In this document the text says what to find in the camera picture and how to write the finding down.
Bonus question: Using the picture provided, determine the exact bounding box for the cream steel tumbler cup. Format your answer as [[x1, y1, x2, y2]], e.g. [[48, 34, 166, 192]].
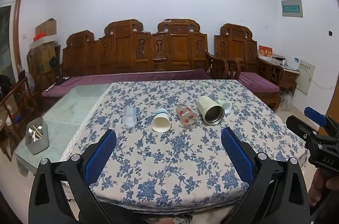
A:
[[196, 95, 225, 126]]

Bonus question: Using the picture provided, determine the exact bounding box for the clear plastic cup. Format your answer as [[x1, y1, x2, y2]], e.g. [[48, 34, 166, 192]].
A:
[[122, 105, 138, 127]]

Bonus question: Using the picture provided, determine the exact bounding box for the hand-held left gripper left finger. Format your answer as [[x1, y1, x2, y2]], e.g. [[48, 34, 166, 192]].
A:
[[29, 129, 117, 224]]

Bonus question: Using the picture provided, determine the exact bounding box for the white device box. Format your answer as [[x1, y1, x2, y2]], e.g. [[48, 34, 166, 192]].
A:
[[285, 56, 300, 70]]

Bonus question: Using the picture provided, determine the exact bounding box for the person's right hand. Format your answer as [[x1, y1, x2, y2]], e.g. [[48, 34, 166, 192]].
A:
[[309, 168, 331, 208]]

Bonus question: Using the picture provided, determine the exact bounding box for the wooden chair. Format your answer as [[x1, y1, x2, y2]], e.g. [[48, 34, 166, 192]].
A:
[[0, 75, 44, 162]]

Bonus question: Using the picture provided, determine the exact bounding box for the small white green cup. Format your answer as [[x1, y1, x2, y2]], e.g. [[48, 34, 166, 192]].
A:
[[217, 98, 232, 114]]

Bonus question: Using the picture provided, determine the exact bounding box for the large cardboard box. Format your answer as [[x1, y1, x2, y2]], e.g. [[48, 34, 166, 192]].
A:
[[27, 41, 62, 79]]

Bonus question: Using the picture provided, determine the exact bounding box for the small cardboard box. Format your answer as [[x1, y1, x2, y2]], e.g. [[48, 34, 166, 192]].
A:
[[35, 18, 58, 38]]

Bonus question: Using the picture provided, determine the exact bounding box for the wooden side table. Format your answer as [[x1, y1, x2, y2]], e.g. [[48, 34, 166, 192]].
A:
[[261, 57, 300, 98]]

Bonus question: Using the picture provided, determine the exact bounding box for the carved wooden sofa bench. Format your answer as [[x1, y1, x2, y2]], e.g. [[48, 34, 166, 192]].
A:
[[40, 19, 212, 100]]

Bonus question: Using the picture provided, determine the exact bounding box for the white plastic bag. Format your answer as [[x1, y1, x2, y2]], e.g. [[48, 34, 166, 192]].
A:
[[280, 90, 295, 111]]

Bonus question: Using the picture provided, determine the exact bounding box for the purple armchair cushion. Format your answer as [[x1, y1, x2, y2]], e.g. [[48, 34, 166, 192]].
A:
[[238, 72, 281, 94]]

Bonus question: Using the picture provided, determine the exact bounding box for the red gift box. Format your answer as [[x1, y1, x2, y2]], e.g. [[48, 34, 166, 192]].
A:
[[258, 46, 273, 59]]

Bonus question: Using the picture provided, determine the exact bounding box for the white paper cup blue print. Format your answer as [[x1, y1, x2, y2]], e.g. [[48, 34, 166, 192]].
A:
[[151, 109, 171, 133]]

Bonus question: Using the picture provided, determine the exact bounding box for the blue floral tablecloth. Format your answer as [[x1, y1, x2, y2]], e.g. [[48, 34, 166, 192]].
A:
[[60, 79, 309, 214]]

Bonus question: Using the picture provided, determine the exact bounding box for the black standing fan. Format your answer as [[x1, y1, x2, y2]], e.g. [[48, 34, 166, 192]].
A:
[[49, 56, 64, 85]]

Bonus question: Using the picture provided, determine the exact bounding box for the wooden door frame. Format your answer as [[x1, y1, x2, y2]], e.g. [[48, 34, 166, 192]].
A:
[[12, 0, 28, 73]]

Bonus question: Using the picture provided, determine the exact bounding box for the wall electrical panel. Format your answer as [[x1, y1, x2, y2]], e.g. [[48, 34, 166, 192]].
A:
[[281, 0, 303, 18]]

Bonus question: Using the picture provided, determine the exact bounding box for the white wall cabinet box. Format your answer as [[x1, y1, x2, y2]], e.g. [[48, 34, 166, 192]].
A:
[[299, 60, 316, 96]]

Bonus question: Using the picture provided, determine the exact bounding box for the glass cup red flower print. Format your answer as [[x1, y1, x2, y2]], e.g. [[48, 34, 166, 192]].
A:
[[176, 104, 200, 129]]

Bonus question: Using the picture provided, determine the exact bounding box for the purple sofa cushion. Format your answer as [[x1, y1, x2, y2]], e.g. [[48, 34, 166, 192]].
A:
[[42, 69, 212, 98]]

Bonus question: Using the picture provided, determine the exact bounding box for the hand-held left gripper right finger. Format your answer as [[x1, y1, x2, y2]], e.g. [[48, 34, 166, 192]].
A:
[[221, 127, 309, 224]]

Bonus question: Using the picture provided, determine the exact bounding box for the carved wooden armchair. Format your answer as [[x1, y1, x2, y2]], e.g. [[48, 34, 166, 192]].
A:
[[207, 23, 283, 111]]

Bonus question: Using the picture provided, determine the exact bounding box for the grey utensil container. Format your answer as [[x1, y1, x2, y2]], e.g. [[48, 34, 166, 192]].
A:
[[25, 116, 49, 155]]

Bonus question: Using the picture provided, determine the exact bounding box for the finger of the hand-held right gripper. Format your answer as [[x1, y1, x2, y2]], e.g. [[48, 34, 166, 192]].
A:
[[304, 107, 339, 136], [286, 115, 320, 146]]

